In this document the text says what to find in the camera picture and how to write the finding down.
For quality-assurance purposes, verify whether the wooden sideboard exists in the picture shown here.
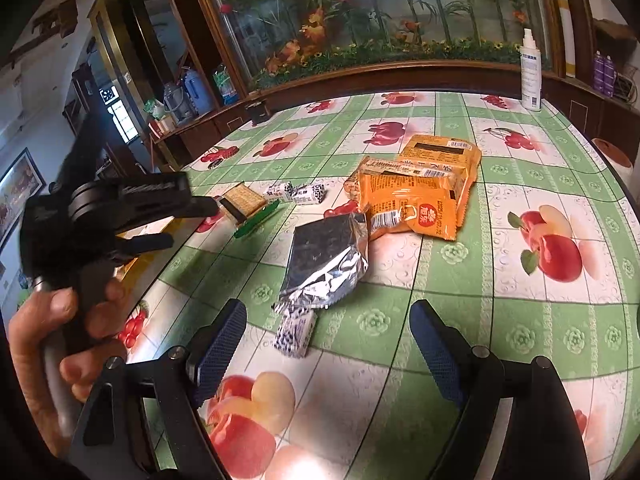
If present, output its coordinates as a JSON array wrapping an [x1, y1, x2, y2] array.
[[150, 100, 271, 172]]

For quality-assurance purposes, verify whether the framed wall picture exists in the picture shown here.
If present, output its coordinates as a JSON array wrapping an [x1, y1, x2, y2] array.
[[0, 147, 47, 247]]

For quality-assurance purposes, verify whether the green printed packet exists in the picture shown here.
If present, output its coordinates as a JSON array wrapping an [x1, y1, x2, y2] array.
[[212, 64, 238, 106]]

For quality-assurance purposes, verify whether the clear water jug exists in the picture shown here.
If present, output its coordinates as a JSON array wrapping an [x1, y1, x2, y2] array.
[[162, 82, 188, 121]]

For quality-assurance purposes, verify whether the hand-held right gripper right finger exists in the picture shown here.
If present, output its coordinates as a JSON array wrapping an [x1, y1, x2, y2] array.
[[409, 298, 592, 480]]

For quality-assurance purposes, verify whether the green fruit print tablecloth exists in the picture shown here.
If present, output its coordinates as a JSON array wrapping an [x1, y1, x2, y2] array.
[[115, 91, 640, 480]]

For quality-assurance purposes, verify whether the silver foil bag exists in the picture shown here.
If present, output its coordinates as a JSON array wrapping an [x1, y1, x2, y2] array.
[[272, 212, 370, 311]]

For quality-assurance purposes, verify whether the coiled cable bundle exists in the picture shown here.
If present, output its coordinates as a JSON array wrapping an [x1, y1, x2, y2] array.
[[615, 72, 640, 107]]

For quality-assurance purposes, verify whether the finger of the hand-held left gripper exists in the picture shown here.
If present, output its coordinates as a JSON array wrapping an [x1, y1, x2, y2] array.
[[113, 232, 175, 264], [119, 195, 221, 236]]

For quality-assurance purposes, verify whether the white spray bottle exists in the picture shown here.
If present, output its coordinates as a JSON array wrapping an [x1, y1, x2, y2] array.
[[520, 27, 544, 112]]

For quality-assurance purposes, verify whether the person's left hand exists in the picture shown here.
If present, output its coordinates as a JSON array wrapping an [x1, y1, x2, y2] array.
[[6, 279, 129, 442]]

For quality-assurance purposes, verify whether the white bucket brown top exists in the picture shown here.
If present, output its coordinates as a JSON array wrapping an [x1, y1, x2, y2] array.
[[591, 137, 634, 174]]

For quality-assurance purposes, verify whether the blue thermos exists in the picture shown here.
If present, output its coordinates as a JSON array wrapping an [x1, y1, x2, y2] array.
[[182, 67, 213, 116]]

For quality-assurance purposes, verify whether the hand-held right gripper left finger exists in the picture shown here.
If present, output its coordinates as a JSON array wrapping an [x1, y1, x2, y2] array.
[[66, 298, 249, 480]]

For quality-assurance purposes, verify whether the green edged cracker packet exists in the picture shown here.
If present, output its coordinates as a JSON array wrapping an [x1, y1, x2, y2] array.
[[217, 182, 281, 239]]

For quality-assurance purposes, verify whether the dark glass bottle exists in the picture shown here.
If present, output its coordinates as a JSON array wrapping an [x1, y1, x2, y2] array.
[[247, 100, 271, 126]]

